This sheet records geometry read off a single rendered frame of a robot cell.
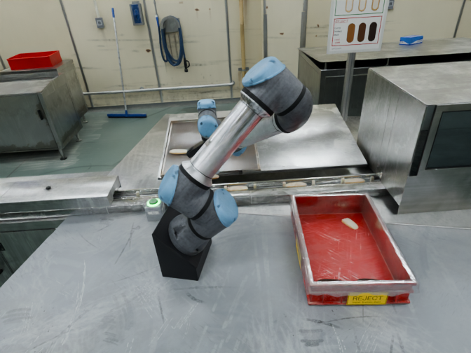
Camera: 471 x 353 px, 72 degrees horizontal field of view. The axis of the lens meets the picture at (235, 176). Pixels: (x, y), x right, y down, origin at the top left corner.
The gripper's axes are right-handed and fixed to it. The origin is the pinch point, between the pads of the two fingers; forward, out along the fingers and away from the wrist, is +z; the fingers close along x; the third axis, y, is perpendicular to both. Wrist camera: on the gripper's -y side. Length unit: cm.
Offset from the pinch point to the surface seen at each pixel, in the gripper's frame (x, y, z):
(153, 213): -17.1, -23.6, 7.6
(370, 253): -42, 61, 11
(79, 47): 365, -208, 0
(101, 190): -5.0, -49.0, 2.3
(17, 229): -11, -91, 18
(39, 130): 199, -202, 55
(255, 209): -11.9, 20.6, 11.9
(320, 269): -49, 41, 11
